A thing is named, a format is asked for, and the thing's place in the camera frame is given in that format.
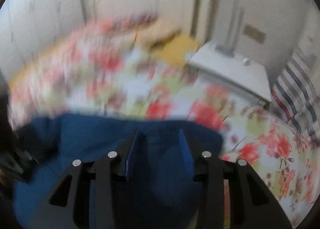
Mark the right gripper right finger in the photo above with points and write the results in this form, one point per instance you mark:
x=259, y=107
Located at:
x=232, y=194

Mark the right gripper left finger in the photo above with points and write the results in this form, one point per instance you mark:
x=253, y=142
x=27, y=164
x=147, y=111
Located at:
x=97, y=189

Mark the navy blue puffer jacket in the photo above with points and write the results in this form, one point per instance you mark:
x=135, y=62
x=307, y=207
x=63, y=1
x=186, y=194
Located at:
x=163, y=194

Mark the sailboat print curtain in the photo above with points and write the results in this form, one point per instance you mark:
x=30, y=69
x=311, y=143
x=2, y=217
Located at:
x=296, y=91

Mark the floral bed quilt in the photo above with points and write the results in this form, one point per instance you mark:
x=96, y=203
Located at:
x=102, y=72

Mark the white nightstand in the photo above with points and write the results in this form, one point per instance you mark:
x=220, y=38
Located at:
x=252, y=79

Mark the white wardrobe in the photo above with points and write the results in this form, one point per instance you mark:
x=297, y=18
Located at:
x=30, y=25

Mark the embroidered patterned pillow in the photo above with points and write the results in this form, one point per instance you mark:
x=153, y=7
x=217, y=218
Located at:
x=130, y=22

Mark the yellow pillow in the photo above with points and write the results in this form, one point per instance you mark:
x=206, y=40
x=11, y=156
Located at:
x=174, y=51

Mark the peach patterned pillow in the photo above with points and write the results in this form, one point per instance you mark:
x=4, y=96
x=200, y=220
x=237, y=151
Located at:
x=156, y=32

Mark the silver lamp stand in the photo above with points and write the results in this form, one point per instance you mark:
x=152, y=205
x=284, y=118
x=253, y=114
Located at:
x=234, y=30

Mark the white wooden headboard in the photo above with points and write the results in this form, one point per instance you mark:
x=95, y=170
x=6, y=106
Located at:
x=155, y=4

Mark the white charger with cable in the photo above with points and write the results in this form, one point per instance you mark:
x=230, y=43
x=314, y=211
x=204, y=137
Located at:
x=246, y=61

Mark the wall switch socket panel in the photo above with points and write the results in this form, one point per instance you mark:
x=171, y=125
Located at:
x=254, y=34

